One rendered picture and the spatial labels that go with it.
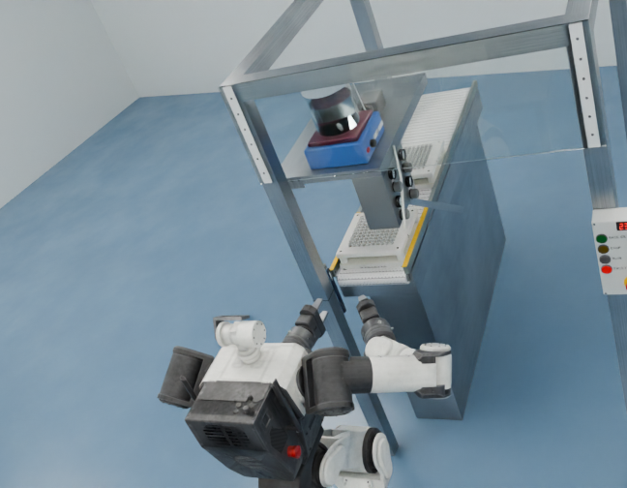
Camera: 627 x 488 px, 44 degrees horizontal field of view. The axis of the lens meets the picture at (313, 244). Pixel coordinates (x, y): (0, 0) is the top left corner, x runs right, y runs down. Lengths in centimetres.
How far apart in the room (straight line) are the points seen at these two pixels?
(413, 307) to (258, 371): 107
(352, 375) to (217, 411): 34
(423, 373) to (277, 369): 36
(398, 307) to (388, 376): 104
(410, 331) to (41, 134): 513
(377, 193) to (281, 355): 69
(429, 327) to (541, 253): 121
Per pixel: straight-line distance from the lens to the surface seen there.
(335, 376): 185
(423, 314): 289
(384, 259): 266
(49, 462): 417
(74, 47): 777
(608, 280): 231
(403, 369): 189
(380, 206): 243
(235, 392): 192
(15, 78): 738
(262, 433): 186
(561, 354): 346
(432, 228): 286
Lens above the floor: 245
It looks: 32 degrees down
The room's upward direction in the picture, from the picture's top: 23 degrees counter-clockwise
